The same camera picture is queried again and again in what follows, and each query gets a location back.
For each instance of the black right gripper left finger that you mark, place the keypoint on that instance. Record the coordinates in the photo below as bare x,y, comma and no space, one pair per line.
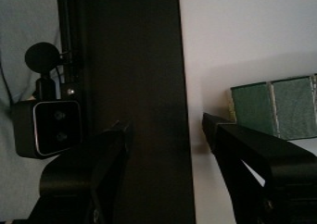
81,178

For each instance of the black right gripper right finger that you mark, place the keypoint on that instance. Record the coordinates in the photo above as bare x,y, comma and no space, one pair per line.
263,169

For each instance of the black camera with silver rim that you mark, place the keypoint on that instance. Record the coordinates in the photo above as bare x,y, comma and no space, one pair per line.
48,127

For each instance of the black frame post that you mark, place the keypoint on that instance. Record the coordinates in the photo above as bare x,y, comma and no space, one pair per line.
131,79

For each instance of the black camera mount with knob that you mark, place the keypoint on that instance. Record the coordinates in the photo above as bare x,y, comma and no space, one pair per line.
42,68

